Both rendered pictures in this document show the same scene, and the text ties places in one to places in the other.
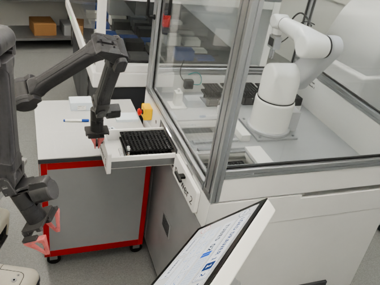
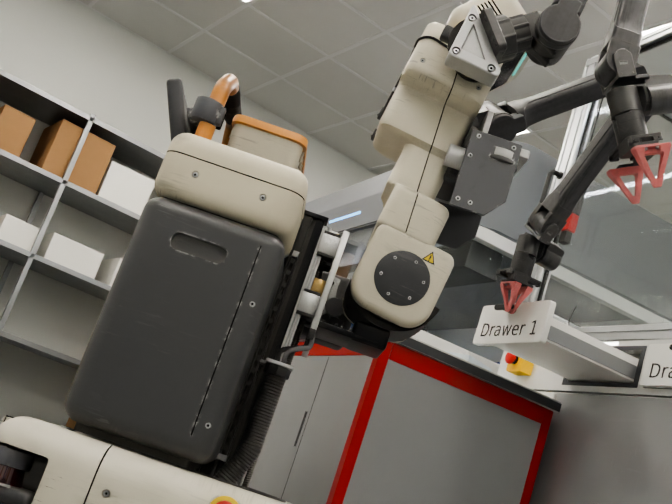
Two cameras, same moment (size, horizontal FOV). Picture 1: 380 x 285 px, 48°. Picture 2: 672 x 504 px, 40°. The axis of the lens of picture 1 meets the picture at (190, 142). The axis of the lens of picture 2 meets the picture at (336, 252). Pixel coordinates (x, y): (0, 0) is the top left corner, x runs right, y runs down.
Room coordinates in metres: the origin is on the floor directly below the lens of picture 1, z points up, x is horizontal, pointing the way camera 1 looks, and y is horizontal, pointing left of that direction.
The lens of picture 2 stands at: (-0.61, 0.80, 0.30)
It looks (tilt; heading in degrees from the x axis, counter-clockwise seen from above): 15 degrees up; 2
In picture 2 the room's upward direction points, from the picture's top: 19 degrees clockwise
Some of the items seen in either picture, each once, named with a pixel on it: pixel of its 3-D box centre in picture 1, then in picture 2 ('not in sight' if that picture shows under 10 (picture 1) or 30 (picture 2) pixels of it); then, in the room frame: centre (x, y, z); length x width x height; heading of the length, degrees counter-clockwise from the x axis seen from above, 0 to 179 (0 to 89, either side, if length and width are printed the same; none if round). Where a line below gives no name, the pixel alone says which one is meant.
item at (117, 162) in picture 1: (147, 146); (573, 356); (1.76, 0.20, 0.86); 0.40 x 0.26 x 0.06; 114
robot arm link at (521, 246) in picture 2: (98, 113); (529, 247); (1.63, 0.41, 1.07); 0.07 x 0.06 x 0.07; 121
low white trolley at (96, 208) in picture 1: (89, 179); (378, 492); (2.05, 0.56, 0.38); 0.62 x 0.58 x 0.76; 24
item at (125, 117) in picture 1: (126, 117); not in sight; (2.19, 0.39, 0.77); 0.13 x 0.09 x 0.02; 113
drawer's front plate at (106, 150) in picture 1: (103, 146); (512, 324); (1.68, 0.39, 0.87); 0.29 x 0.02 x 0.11; 24
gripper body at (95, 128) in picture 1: (96, 125); (521, 269); (1.63, 0.42, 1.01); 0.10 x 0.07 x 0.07; 113
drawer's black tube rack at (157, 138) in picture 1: (145, 145); not in sight; (1.76, 0.21, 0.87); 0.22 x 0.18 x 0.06; 114
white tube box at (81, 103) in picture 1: (80, 103); not in sight; (2.23, 0.67, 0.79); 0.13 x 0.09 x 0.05; 115
